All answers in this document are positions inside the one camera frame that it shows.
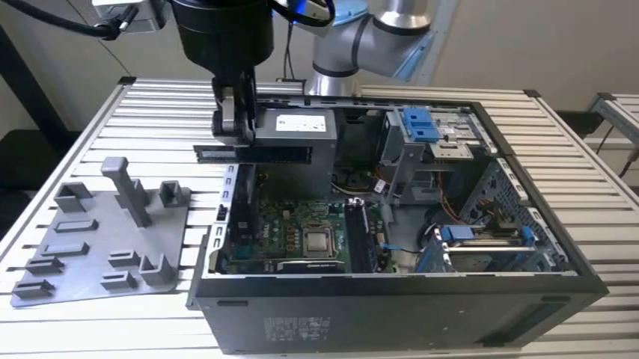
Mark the metal slat side table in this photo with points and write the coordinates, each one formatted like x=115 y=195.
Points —
x=617 y=108

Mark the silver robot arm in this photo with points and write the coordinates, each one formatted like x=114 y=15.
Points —
x=344 y=48

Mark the metal drive cage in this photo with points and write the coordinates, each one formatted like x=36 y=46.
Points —
x=407 y=161

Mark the grey power supply unit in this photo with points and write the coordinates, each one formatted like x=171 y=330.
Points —
x=295 y=179

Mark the black chair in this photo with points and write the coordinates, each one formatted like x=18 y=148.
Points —
x=582 y=123

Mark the green motherboard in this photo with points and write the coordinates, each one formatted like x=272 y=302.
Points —
x=284 y=213

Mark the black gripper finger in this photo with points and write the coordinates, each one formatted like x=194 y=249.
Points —
x=244 y=112

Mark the silver CPU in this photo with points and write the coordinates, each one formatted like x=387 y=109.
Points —
x=318 y=244

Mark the RAM stick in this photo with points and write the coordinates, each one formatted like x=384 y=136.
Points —
x=279 y=154

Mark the blue disk carrier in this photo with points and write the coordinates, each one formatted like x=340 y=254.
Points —
x=456 y=232
x=418 y=125

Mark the black graphics card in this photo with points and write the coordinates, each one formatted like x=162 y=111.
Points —
x=310 y=266

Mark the grey parts rack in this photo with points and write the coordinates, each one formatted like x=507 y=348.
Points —
x=100 y=239

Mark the black PC case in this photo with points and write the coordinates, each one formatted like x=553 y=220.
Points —
x=350 y=321

